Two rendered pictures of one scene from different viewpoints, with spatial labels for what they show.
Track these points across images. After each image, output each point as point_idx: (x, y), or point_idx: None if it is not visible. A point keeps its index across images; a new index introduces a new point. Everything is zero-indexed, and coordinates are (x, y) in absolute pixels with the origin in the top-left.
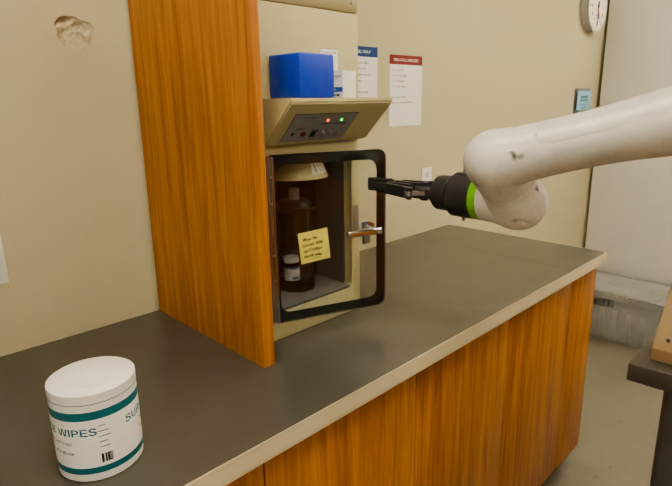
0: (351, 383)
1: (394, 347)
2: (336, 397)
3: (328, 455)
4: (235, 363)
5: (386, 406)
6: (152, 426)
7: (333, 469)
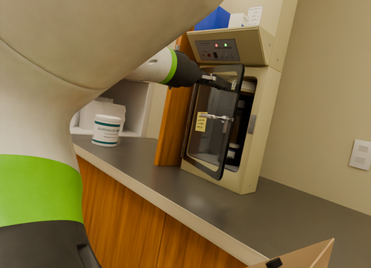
0: (129, 172)
1: (171, 189)
2: (117, 167)
3: (114, 199)
4: None
5: (143, 212)
6: (116, 148)
7: (115, 210)
